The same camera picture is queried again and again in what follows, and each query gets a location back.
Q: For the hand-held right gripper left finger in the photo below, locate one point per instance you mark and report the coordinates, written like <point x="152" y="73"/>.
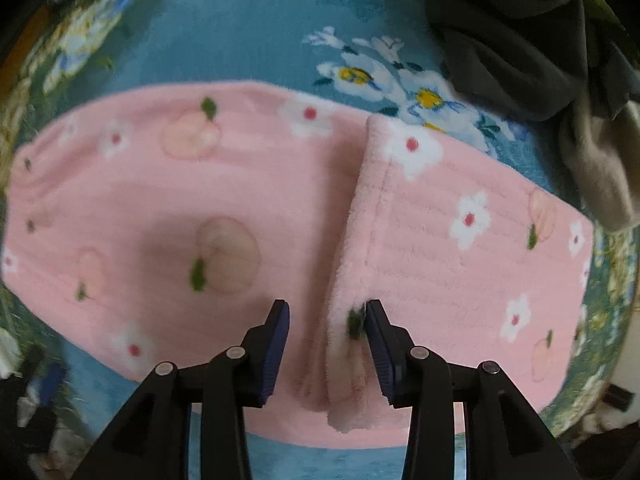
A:
<point x="274" y="355"/>

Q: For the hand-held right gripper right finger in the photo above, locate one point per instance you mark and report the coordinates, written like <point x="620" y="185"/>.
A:
<point x="380" y="355"/>

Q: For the pink floral fleece garment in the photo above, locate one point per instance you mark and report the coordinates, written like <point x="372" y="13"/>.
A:
<point x="200" y="185"/>

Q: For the beige cloth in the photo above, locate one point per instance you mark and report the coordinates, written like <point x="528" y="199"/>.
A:
<point x="600" y="175"/>

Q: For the dark grey cloth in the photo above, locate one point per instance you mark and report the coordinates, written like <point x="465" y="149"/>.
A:
<point x="500" y="35"/>

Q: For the olive green cloth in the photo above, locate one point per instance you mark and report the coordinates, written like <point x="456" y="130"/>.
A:
<point x="607" y="25"/>

